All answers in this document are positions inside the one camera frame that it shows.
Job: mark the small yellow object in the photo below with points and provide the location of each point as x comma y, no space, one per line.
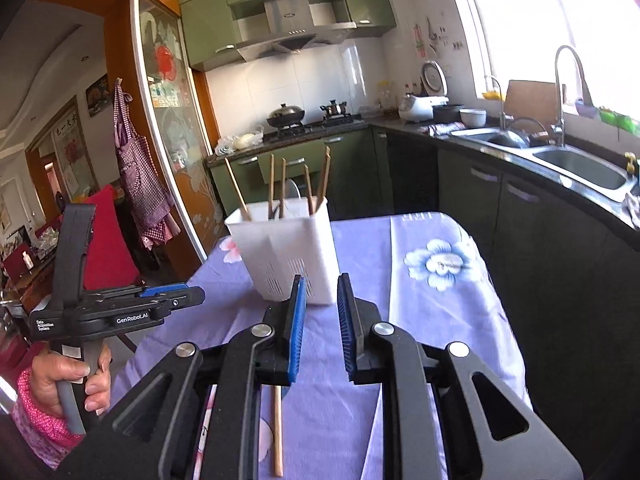
630,162

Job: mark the window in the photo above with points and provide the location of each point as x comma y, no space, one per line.
525,20

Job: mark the black gas stove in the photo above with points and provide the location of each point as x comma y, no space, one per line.
310,127

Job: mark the white rice cooker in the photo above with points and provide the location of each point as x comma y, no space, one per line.
415,107

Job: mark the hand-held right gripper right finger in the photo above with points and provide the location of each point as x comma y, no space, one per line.
345,330

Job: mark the steel kettle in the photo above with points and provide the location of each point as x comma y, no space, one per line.
334,109

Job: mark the green base cabinet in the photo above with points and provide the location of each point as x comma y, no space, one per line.
350,170

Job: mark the brown cutting board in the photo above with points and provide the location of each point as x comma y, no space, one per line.
530,97

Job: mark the tall steel faucet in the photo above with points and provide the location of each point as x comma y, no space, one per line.
559,110

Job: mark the hanging calligraphy scroll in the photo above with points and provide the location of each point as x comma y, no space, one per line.
70,150

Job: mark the dark base cabinet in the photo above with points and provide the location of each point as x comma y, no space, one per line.
550,270

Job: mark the light bamboo chopstick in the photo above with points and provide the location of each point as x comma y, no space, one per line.
237,190
271,180
324,175
277,430

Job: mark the white bowl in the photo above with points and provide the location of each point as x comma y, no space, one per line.
472,117

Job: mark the white slotted utensil holder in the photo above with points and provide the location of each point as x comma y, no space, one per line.
280,245

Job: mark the checked apron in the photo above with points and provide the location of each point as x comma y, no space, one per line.
137,160

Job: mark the pale purple container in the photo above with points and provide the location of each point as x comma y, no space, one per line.
586,109

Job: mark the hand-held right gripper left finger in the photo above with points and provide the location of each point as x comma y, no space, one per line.
297,330

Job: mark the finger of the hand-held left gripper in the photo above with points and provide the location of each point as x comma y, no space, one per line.
182,302
165,290

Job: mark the grey wall decal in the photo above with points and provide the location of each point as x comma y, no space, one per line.
434,35

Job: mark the person's left hand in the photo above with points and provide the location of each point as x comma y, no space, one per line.
47,380

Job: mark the yellow sponge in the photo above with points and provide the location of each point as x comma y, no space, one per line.
491,94

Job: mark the black pot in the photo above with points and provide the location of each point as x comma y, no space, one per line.
447,114

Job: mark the white plastic bags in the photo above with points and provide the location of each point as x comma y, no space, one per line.
240,141

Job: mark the black wok with lid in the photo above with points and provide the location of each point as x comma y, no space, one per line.
285,116

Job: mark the white rag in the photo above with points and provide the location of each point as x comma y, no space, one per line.
632,207

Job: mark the person's left forearm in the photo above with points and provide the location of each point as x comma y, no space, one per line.
35,425

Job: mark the yellow capped oil bottle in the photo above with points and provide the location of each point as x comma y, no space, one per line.
386,97

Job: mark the green wall cabinets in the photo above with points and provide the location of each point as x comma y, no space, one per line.
205,20

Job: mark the etched sliding glass door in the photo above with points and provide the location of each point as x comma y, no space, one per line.
172,125

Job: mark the purple floral tablecloth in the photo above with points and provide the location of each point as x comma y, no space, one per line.
380,270

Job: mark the red wall decal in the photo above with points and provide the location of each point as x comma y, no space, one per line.
420,40

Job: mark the red chair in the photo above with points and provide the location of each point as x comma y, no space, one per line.
112,240

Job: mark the green plastic container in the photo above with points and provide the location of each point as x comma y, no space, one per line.
630,125
609,116

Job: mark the framed wall picture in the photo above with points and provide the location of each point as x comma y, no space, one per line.
97,95

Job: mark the steel range hood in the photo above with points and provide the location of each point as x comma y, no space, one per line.
287,17

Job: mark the grey rag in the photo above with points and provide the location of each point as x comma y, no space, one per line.
440,129

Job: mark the steel double sink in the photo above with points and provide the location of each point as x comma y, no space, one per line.
580,167

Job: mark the small steel faucet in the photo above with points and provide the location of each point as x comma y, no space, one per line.
501,105

